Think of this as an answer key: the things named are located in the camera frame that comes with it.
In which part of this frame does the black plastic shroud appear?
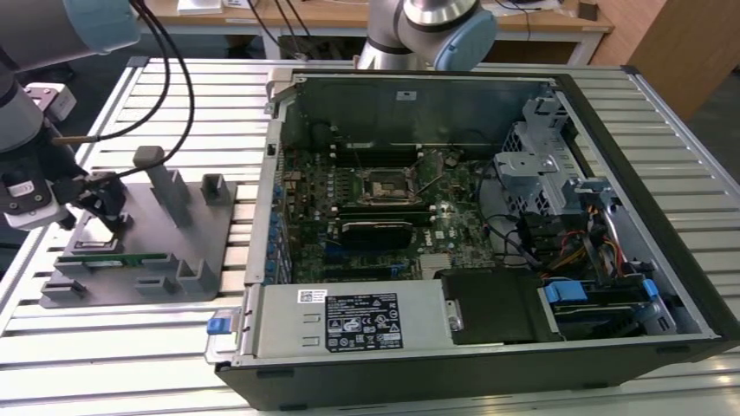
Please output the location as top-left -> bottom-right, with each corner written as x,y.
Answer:
432,267 -> 565,347

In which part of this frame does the silver CPU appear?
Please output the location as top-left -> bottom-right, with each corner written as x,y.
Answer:
77,223 -> 117,249

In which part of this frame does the green RAM stick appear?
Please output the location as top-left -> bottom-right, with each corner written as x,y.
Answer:
58,254 -> 169,266

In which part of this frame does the metal socket cover frame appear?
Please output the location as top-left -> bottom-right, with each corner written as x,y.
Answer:
406,149 -> 450,196

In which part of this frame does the coloured wire bundle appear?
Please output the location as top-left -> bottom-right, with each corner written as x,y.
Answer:
542,203 -> 630,278

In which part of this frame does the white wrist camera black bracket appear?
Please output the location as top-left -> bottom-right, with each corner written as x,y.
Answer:
0,171 -> 69,231

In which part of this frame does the black expansion slot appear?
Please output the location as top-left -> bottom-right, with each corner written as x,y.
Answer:
322,254 -> 405,266
321,267 -> 404,281

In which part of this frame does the wooden desk white frame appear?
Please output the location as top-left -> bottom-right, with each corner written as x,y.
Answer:
137,0 -> 614,66

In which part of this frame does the hard disk in blue carrier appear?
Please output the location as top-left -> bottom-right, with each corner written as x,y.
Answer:
540,279 -> 660,341

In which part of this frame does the silver power supply box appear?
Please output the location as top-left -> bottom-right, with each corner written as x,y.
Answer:
240,280 -> 456,363

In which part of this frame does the wooden cabinet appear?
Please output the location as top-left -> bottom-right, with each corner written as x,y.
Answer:
588,0 -> 740,125

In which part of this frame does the silver chipset heatsink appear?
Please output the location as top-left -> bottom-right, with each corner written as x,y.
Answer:
418,254 -> 456,279

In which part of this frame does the black camera cable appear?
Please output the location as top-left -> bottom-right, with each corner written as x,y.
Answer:
49,0 -> 172,145

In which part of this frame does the grey plastic parts rack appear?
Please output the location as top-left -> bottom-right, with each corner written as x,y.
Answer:
38,145 -> 240,309

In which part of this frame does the CPU socket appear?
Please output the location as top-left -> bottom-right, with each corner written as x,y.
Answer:
357,166 -> 422,205

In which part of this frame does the black open PC case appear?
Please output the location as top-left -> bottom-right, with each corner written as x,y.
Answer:
204,64 -> 740,411

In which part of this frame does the metal disk bay cage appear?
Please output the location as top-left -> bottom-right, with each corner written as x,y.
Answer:
493,97 -> 585,218

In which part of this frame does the black graphics card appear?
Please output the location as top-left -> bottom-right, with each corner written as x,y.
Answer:
338,219 -> 414,252

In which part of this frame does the green motherboard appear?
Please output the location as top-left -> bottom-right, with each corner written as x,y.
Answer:
276,145 -> 498,283

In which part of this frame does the black cable bundle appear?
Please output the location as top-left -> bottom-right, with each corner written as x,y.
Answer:
477,164 -> 570,270

